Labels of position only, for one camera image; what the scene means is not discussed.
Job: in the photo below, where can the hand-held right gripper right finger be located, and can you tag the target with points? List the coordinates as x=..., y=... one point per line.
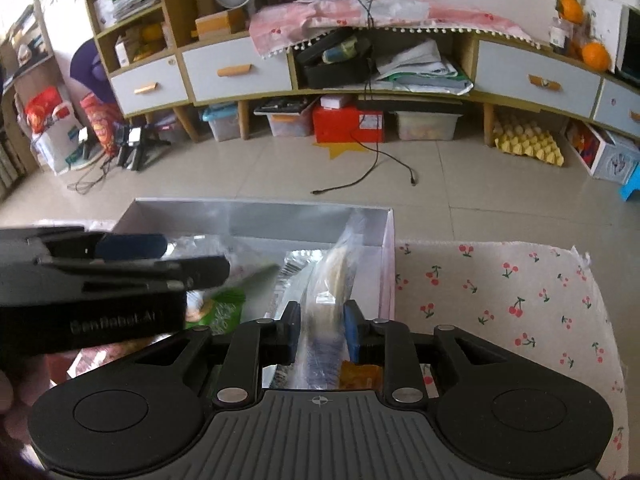
x=354, y=335

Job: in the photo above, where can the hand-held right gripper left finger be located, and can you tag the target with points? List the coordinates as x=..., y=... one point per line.
x=290, y=335

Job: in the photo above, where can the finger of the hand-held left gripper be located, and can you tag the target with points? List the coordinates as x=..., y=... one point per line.
x=130, y=246
x=200, y=270

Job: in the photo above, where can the yellow snack packet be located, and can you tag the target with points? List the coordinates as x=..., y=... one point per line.
x=360, y=377

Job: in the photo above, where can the green snack packet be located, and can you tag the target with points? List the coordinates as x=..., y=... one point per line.
x=227, y=312

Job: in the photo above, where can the silver snack packet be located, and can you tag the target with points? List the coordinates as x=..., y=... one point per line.
x=302, y=262

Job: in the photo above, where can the pink cardboard box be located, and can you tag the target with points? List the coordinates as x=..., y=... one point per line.
x=260, y=220

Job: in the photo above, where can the person's left hand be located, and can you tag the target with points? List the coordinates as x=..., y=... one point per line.
x=15, y=395

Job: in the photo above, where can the black devices with tripod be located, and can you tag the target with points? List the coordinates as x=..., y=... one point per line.
x=135, y=147

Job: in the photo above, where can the red printed bag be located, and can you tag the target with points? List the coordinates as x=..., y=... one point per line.
x=100, y=125

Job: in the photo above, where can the white shopping bag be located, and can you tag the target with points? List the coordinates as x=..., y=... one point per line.
x=55, y=145

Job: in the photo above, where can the blue lid storage bin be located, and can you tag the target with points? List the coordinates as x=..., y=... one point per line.
x=222, y=125

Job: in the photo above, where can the cherry print cloth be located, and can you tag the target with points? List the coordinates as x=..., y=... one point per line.
x=500, y=310

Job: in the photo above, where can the small white cabinet drawer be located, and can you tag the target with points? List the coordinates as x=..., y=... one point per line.
x=150, y=85
x=620, y=107

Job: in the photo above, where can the red gift bag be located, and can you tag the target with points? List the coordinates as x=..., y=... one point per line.
x=42, y=107

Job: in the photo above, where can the clear storage bin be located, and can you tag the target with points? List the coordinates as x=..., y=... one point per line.
x=287, y=122
x=427, y=127

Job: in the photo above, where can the yellow star sticker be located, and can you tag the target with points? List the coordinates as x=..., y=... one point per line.
x=340, y=151

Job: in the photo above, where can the red cardboard box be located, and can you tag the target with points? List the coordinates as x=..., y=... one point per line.
x=340, y=125

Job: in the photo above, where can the wide white cabinet drawer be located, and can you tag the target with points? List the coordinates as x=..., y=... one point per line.
x=540, y=77
x=235, y=70

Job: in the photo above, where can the wooden side shelf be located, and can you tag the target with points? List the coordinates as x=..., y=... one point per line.
x=25, y=60

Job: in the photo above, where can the black case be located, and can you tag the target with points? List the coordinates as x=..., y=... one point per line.
x=332, y=72

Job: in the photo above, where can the orange cardboard box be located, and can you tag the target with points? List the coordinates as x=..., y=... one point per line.
x=220, y=25

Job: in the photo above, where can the stack of documents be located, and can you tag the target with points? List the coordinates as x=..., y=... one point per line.
x=132, y=2

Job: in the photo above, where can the wooden cabinet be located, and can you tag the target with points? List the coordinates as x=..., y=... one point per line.
x=450, y=100

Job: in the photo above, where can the yellow egg tray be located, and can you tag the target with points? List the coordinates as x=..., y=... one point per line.
x=527, y=142

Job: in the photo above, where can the pile of papers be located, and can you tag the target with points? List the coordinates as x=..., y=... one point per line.
x=425, y=70

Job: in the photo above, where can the white storage cube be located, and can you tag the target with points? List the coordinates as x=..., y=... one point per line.
x=615, y=160

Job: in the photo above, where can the blue plastic stool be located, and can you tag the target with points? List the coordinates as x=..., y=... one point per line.
x=632, y=185

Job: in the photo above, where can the pink tasselled cloth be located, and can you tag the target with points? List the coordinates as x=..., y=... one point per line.
x=425, y=15

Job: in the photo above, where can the orange fruit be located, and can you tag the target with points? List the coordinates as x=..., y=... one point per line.
x=596, y=56
x=571, y=8

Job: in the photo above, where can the black microwave oven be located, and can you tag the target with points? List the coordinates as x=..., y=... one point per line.
x=631, y=45

